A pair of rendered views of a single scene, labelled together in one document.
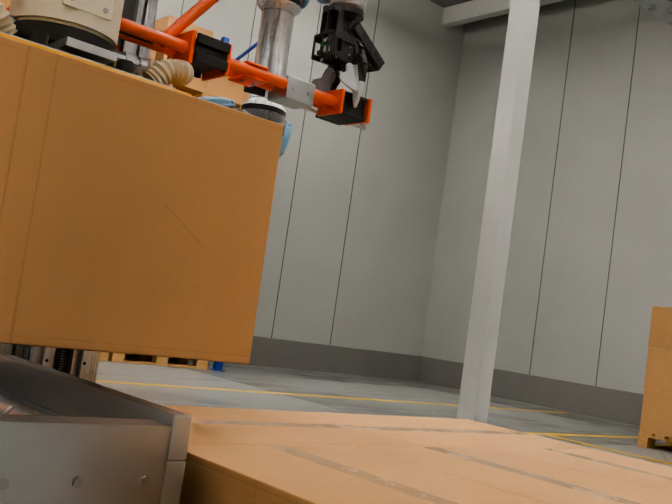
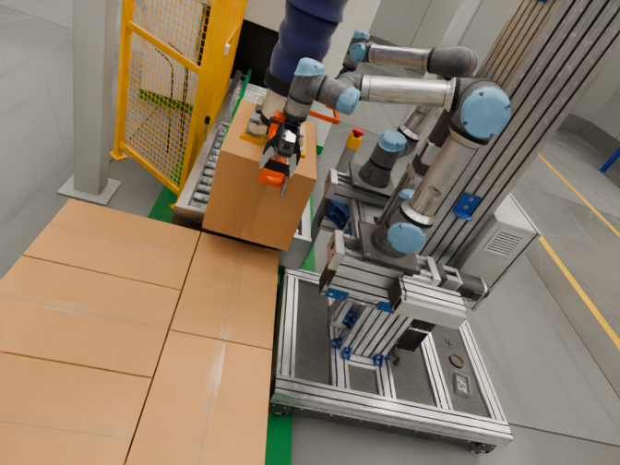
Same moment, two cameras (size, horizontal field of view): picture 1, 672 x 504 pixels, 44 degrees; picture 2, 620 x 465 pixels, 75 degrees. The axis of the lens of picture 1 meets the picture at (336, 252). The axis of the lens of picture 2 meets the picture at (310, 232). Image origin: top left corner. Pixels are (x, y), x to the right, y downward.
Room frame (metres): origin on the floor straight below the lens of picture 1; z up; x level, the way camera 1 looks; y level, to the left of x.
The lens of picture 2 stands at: (2.38, -0.91, 1.83)
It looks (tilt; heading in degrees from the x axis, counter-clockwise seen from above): 35 degrees down; 116
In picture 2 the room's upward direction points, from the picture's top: 24 degrees clockwise
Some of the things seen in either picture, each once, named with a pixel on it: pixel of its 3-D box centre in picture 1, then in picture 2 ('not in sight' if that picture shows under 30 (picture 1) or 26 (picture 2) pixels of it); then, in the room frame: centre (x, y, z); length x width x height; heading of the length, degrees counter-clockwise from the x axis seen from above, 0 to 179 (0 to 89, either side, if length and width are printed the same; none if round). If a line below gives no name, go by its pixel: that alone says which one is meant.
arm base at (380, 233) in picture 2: not in sight; (395, 234); (2.08, 0.36, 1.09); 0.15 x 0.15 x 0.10
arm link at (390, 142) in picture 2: not in sight; (389, 148); (1.76, 0.75, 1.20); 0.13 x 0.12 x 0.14; 92
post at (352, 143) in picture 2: not in sight; (326, 203); (1.39, 1.16, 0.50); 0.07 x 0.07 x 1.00; 41
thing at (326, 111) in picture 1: (344, 107); (272, 172); (1.71, 0.03, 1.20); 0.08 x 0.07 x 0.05; 130
